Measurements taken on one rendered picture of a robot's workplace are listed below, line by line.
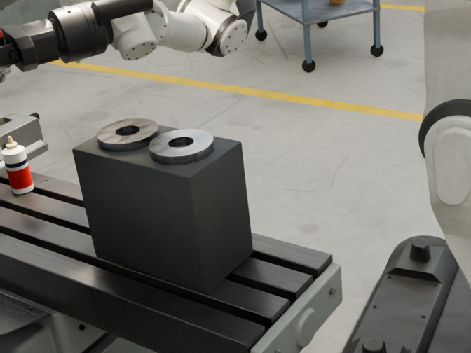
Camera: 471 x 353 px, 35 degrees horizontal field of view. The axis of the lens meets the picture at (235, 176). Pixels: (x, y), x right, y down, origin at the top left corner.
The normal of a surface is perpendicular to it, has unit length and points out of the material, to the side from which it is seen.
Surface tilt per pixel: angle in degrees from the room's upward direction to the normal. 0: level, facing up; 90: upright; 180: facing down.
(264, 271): 0
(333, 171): 0
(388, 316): 0
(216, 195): 90
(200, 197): 90
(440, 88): 90
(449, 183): 90
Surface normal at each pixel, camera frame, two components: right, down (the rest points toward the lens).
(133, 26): 0.30, -0.32
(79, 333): 0.82, 0.19
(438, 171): -0.43, 0.46
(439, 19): -0.29, 0.79
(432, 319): 0.57, -0.53
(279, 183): -0.11, -0.88
